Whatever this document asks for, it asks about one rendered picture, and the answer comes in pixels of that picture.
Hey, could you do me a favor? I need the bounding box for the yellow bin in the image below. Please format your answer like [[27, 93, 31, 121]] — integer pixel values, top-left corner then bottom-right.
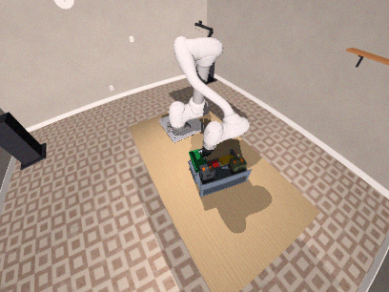
[[218, 155, 234, 165]]

